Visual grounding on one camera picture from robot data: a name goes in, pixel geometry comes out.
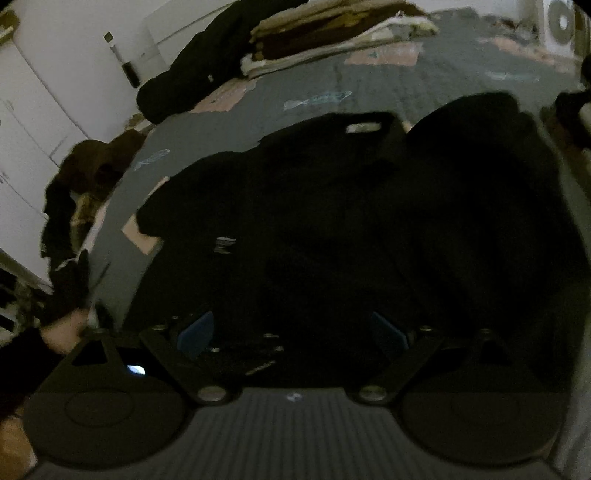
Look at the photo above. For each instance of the black button shirt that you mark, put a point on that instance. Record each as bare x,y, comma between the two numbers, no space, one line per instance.
323,221

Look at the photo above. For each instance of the dark clothes pile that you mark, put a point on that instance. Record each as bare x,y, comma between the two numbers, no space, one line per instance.
57,217

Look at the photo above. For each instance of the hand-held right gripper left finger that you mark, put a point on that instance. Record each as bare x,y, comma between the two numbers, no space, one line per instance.
198,332

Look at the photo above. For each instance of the white wardrobe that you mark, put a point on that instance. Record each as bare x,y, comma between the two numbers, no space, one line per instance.
41,129

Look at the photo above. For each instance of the dark cloth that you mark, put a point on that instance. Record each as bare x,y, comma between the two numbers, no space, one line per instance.
570,117

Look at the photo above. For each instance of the person's left forearm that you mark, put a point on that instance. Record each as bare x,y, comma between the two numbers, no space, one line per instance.
27,364

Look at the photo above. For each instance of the stack of folded brown clothes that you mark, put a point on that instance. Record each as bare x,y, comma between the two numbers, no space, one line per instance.
332,37

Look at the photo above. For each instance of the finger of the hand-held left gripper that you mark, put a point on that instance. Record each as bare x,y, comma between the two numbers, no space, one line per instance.
261,367

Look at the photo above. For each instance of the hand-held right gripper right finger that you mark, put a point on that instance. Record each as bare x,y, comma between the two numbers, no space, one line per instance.
390,332

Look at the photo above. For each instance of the grey patterned bedspread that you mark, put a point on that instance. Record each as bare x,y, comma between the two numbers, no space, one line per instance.
286,87

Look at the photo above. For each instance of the white fan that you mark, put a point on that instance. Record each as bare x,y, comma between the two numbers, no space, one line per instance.
561,23

